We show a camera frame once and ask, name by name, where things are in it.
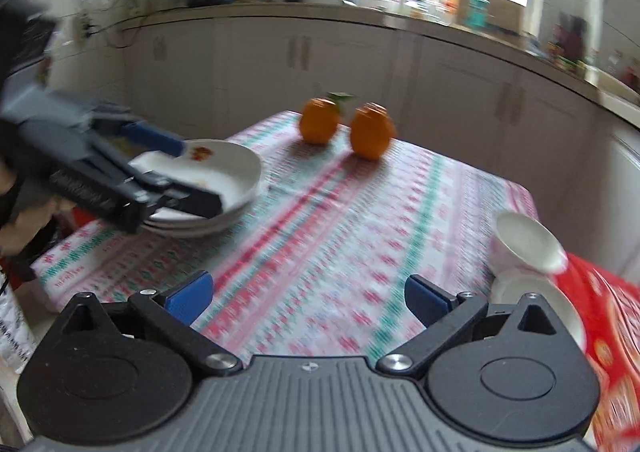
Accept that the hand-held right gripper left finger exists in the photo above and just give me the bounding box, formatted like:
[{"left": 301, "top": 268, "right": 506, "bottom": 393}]
[{"left": 59, "top": 270, "right": 244, "bottom": 379}]

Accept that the orange with green leaf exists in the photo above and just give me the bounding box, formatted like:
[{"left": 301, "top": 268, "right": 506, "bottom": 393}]
[{"left": 299, "top": 92, "right": 359, "bottom": 147}]

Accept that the knife block with knives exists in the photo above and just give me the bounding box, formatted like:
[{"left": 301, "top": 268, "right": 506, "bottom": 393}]
[{"left": 554, "top": 16, "right": 589, "bottom": 63}]

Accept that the brown cardboard sheet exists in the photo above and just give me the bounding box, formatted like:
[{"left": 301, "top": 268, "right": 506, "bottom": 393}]
[{"left": 458, "top": 0, "right": 526, "bottom": 33}]

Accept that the teal drinking bottle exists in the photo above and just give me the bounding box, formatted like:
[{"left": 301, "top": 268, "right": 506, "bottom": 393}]
[{"left": 467, "top": 0, "right": 489, "bottom": 30}]

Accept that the white printed bag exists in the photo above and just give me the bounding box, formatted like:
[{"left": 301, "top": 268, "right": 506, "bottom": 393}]
[{"left": 0, "top": 277, "right": 37, "bottom": 375}]

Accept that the bumpy orange without leaf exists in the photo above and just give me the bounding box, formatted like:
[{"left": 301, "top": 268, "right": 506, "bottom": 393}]
[{"left": 349, "top": 102, "right": 397, "bottom": 161}]

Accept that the white bowl with pink pattern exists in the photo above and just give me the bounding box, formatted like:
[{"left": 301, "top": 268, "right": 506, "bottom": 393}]
[
  {"left": 491, "top": 211, "right": 569, "bottom": 275},
  {"left": 489, "top": 268, "right": 587, "bottom": 350}
]

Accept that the person's left forearm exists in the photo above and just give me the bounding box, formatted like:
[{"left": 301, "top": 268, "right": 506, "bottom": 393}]
[{"left": 0, "top": 167, "right": 57, "bottom": 277}]

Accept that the patterned red green tablecloth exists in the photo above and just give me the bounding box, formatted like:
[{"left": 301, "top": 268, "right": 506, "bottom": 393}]
[{"left": 30, "top": 109, "right": 539, "bottom": 369}]

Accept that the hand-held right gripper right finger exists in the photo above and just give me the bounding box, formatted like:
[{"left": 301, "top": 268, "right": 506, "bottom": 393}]
[{"left": 375, "top": 274, "right": 563, "bottom": 378}]

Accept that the red printed gift box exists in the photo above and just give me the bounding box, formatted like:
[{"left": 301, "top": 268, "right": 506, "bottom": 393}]
[{"left": 554, "top": 252, "right": 640, "bottom": 452}]

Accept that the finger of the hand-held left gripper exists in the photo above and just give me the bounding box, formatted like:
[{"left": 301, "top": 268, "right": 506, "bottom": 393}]
[
  {"left": 92, "top": 104, "right": 190, "bottom": 159},
  {"left": 87, "top": 142, "right": 224, "bottom": 221}
]

